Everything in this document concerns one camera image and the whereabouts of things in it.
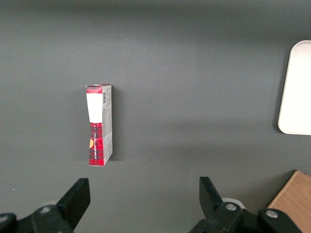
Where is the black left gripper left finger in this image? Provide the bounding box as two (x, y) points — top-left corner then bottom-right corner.
(0, 178), (91, 233)

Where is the wooden drawer cabinet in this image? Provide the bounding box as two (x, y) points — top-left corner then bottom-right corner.
(267, 169), (311, 233)

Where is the white rectangular plastic tray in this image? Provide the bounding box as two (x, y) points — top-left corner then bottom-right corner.
(277, 40), (311, 135)

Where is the red plaid cardboard box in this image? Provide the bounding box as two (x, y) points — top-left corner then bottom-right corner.
(85, 83), (114, 167)

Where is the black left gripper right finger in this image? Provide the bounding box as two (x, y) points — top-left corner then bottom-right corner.
(189, 176), (303, 233)

